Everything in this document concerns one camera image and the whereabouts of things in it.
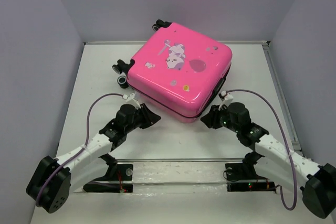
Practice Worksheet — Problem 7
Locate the pink hard-shell suitcase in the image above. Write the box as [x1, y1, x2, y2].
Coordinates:
[112, 19, 233, 123]

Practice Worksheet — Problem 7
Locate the aluminium mounting rail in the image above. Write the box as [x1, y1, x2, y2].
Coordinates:
[117, 158, 243, 163]

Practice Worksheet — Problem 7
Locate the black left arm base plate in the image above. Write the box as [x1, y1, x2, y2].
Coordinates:
[82, 164, 133, 194]

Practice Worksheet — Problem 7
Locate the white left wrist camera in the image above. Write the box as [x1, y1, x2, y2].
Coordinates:
[122, 92, 140, 109]

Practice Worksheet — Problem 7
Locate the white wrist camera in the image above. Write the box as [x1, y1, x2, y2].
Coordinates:
[122, 92, 140, 109]
[218, 91, 233, 110]

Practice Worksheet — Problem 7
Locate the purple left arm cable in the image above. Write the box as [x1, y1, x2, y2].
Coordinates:
[35, 92, 125, 208]

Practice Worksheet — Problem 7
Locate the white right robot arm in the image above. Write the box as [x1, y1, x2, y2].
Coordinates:
[201, 102, 335, 219]

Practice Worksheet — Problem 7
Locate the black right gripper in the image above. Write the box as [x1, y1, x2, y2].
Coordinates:
[199, 102, 240, 133]

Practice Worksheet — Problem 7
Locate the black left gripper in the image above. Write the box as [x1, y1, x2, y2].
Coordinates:
[124, 103, 160, 133]

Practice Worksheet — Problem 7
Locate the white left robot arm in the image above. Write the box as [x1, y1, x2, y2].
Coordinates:
[26, 103, 161, 214]

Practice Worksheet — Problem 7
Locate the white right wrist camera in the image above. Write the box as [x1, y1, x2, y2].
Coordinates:
[218, 91, 233, 110]

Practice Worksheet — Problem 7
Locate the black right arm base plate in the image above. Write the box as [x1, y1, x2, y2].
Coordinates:
[223, 163, 279, 193]

